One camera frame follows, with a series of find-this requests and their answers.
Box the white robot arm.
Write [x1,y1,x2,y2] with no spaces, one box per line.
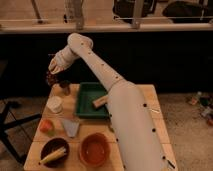
[48,33,168,171]

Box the small glass cup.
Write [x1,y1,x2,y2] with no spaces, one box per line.
[59,80,70,96]

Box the white paper cup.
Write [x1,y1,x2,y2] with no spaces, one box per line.
[47,96,63,114]

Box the green plastic tray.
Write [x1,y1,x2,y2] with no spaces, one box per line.
[76,82,109,119]

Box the wooden table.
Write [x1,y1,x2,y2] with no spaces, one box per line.
[24,84,178,171]

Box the tan wooden block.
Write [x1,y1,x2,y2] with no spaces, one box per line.
[92,95,107,109]

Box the grey blue cloth wedge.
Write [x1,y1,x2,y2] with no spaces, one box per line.
[61,119,79,138]

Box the dark brown bowl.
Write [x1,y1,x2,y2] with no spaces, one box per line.
[40,138,70,168]

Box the black office chair base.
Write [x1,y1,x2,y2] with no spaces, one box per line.
[0,59,43,165]

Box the orange bowl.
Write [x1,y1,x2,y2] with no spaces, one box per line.
[78,133,111,168]

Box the metal fork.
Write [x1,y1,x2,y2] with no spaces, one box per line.
[149,108,160,113]

